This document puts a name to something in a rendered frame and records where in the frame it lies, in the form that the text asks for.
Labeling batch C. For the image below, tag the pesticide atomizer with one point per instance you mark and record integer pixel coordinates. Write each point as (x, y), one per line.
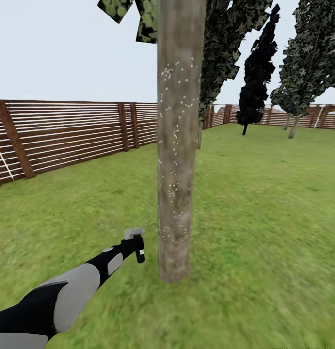
(140, 256)

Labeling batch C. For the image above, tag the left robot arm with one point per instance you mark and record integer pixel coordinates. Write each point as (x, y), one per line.
(54, 306)

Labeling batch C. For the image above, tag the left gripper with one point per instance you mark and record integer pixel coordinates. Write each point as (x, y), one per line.
(134, 244)

